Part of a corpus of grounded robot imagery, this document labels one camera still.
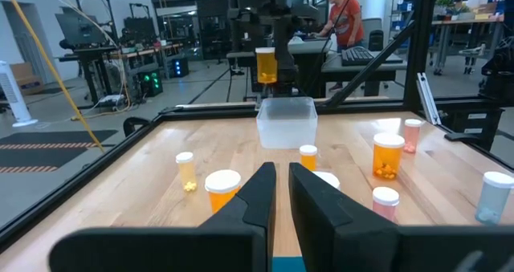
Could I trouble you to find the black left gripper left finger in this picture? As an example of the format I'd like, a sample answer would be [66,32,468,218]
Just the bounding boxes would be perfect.
[47,161,277,272]

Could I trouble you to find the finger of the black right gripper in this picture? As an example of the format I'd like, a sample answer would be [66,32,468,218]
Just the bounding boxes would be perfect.
[240,22,259,67]
[276,25,298,71]

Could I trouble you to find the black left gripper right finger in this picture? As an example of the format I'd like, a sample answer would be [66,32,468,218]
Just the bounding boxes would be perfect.
[288,161,514,272]

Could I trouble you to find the large orange pill bottle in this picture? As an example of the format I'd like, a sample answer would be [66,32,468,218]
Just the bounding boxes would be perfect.
[204,168,243,215]
[312,170,341,192]
[255,47,279,85]
[372,132,406,181]

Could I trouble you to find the white ball table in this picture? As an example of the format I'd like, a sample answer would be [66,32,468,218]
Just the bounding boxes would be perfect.
[299,144,319,173]
[175,151,198,193]

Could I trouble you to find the teal plastic bin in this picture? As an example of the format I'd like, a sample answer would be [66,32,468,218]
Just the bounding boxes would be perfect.
[271,256,307,272]

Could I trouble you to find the person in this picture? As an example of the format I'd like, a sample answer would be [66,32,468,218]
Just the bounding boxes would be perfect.
[311,0,365,93]

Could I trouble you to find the black keyboard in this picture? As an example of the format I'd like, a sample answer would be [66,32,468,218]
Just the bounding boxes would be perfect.
[341,46,377,67]

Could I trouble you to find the black computer blue lights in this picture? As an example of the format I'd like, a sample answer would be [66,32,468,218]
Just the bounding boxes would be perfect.
[170,57,190,79]

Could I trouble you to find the orange tray with white balls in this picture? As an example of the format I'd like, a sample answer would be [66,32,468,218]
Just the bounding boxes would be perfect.
[255,96,319,150]

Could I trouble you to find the black office chair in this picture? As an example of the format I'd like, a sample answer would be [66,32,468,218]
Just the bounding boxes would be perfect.
[361,17,386,52]

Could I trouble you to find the grey office desk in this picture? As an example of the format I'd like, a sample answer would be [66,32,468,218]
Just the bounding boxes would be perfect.
[320,49,407,99]

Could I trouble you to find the black computer green lights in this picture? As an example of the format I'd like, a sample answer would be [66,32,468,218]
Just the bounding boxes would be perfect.
[138,69,165,99]

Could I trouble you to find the white power strip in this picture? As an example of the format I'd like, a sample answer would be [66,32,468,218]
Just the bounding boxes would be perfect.
[98,94,125,107]

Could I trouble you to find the hazard striped floor mat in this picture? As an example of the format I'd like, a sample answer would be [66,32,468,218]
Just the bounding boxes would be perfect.
[0,128,120,175]

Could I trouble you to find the black workstation with monitor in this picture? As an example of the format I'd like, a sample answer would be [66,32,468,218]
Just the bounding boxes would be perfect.
[55,0,121,107]

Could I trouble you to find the wooden workbench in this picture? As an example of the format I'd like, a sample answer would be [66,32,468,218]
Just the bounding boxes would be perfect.
[431,17,505,76]

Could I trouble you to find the cardboard box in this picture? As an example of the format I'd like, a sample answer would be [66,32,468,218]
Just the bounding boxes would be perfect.
[10,61,45,97]

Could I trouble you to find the white tower fan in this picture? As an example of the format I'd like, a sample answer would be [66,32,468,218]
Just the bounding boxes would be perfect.
[0,59,39,128]

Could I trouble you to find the black table frame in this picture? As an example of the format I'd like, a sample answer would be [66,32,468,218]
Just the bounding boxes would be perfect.
[0,0,514,254]

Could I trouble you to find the white metal bracket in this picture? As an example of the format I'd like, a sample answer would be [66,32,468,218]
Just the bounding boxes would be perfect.
[416,71,443,127]

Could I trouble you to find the yellow hanging cable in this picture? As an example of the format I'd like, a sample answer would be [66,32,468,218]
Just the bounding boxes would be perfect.
[0,0,106,153]

